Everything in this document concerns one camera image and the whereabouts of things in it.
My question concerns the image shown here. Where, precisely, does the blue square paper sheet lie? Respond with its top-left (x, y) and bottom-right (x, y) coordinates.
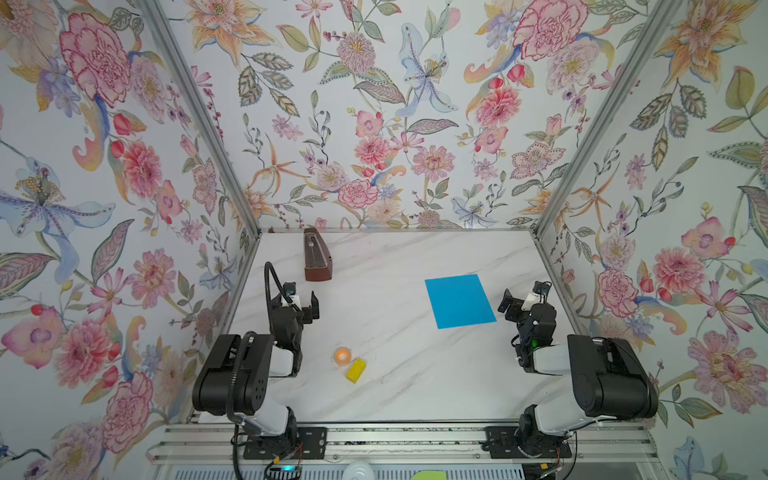
top-left (425, 274), bottom-right (496, 330)

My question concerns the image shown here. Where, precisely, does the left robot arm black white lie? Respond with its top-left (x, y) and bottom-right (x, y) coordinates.
top-left (192, 295), bottom-right (320, 438)

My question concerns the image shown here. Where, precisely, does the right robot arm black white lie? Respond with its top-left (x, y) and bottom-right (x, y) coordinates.
top-left (498, 282), bottom-right (659, 451)

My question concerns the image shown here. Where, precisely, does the brown wooden metronome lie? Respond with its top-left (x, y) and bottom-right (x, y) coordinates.
top-left (303, 228), bottom-right (333, 282)

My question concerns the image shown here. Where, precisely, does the orange tape roll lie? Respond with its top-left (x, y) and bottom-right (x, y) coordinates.
top-left (333, 347), bottom-right (353, 366)

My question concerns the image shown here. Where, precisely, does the yellow block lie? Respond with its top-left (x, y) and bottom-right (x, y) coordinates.
top-left (345, 359), bottom-right (367, 384)

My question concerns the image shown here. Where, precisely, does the white round object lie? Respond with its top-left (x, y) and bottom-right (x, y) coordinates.
top-left (342, 461), bottom-right (376, 480)

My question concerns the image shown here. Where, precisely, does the green object at edge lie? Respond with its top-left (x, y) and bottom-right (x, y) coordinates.
top-left (411, 470), bottom-right (447, 480)

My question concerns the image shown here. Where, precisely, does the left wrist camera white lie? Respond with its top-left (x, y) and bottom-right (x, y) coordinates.
top-left (282, 282), bottom-right (300, 307)

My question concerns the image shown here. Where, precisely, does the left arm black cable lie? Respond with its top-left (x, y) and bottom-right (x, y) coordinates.
top-left (263, 261), bottom-right (295, 310)

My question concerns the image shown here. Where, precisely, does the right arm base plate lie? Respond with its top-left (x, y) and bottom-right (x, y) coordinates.
top-left (481, 425), bottom-right (572, 460)

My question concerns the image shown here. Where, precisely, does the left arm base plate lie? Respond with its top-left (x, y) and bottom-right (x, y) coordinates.
top-left (242, 427), bottom-right (328, 461)

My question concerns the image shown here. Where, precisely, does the aluminium front rail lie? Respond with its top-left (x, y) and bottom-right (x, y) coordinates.
top-left (147, 422), bottom-right (659, 466)

